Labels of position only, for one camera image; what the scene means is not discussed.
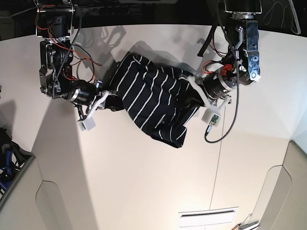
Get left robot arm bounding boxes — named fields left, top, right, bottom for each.
left=183, top=0, right=262, bottom=116

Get right beige chair back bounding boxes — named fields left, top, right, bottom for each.
left=250, top=141, right=307, bottom=230

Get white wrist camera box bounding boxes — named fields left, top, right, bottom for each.
left=201, top=108, right=222, bottom=126
left=77, top=117, right=95, bottom=131

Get table cable slot grommet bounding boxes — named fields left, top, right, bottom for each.
left=178, top=207, right=239, bottom=228

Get grey tool at bottom edge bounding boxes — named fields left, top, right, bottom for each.
left=232, top=214, right=260, bottom=230

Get black braided cable sleeve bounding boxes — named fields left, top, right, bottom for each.
left=197, top=25, right=218, bottom=58

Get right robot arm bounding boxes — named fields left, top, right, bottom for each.
left=34, top=0, right=123, bottom=119

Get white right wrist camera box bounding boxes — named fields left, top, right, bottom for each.
left=77, top=117, right=95, bottom=131

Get beige chair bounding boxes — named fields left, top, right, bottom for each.
left=0, top=155, right=96, bottom=230
left=250, top=141, right=307, bottom=230

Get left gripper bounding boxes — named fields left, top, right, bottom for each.
left=181, top=75, right=231, bottom=115

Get navy white striped T-shirt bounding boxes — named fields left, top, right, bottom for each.
left=109, top=52, right=199, bottom=148

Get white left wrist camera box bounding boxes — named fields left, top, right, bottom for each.
left=201, top=108, right=222, bottom=126

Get blue black items in bin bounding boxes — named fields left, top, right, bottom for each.
left=0, top=127, right=32, bottom=195

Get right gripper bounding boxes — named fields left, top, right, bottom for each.
left=76, top=82, right=124, bottom=120

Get left beige chair back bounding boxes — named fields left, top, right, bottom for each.
left=0, top=155, right=96, bottom=230

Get grey looped cable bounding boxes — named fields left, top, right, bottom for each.
left=263, top=0, right=302, bottom=35

